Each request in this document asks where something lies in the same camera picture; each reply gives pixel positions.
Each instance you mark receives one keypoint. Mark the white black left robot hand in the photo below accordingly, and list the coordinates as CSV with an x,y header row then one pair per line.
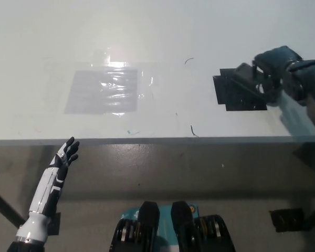
x,y
48,189

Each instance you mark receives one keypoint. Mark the dark right robot hand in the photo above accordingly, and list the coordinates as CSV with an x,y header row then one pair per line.
x,y
275,59

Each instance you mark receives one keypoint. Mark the dark grey whiteboard eraser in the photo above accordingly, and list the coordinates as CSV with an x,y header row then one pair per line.
x,y
245,71

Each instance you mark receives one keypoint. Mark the black teal robot torso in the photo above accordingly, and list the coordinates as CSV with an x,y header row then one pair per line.
x,y
147,231

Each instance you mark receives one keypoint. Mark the black floor foot plate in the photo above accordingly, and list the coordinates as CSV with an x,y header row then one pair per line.
x,y
55,223
287,220

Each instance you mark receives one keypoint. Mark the black table leg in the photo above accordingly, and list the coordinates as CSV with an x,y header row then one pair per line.
x,y
4,207

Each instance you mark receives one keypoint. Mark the grey rectangular tape patch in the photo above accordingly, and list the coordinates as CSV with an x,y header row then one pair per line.
x,y
84,99

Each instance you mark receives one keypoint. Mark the black table corner brace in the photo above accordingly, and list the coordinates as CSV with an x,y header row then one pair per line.
x,y
312,153

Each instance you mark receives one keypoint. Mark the clear plastic film sheet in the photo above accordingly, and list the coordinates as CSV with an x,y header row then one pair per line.
x,y
147,105

